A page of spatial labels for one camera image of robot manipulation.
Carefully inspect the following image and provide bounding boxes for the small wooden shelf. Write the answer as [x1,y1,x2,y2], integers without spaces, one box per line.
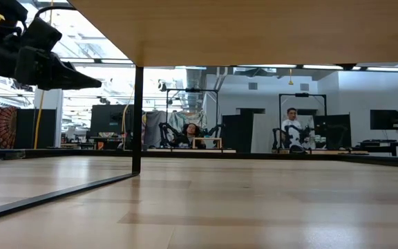
[191,136,223,150]

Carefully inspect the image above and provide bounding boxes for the light wooden shelf black legs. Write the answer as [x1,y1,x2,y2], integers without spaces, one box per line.
[0,0,398,224]

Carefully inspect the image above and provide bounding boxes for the ceiling light strip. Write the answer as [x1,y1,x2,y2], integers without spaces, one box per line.
[236,63,299,69]
[59,57,96,64]
[302,64,345,71]
[366,66,398,73]

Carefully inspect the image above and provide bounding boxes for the person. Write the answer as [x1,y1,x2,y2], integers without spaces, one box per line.
[176,122,207,150]
[281,107,310,150]

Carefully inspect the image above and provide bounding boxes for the black partition panel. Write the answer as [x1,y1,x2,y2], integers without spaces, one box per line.
[312,113,352,150]
[221,107,254,154]

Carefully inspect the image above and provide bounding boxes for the black monitor on stand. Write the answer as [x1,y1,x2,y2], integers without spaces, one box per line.
[370,109,398,131]

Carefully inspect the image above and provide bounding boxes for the black desk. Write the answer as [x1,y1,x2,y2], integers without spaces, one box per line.
[357,139,398,157]

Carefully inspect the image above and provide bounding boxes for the yellow power cord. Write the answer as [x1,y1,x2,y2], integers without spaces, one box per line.
[32,0,55,150]

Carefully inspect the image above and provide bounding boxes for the black camera gantry frame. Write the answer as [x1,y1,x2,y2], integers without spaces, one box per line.
[278,92,328,122]
[165,87,220,149]

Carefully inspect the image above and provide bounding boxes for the silver ventilation duct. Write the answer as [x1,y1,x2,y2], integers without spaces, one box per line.
[184,67,204,111]

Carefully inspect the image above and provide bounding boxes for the black aluminium table frame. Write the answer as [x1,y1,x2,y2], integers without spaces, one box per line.
[0,147,398,169]

